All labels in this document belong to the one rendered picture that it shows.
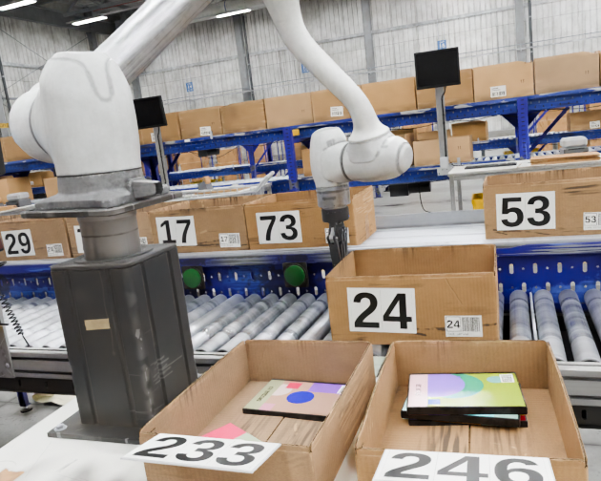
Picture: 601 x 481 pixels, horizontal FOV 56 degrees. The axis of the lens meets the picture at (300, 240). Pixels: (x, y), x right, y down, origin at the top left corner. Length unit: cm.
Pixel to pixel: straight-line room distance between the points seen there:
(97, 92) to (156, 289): 37
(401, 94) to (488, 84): 90
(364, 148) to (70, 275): 72
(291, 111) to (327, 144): 523
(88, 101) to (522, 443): 90
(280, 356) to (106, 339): 35
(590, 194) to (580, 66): 458
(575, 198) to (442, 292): 61
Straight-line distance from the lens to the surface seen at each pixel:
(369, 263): 164
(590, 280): 181
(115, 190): 107
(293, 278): 187
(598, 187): 179
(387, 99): 641
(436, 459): 76
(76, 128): 107
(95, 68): 110
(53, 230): 248
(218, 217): 203
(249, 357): 124
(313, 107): 663
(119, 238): 111
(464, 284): 132
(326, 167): 148
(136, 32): 139
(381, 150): 139
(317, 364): 119
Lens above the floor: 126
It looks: 10 degrees down
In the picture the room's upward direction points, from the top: 7 degrees counter-clockwise
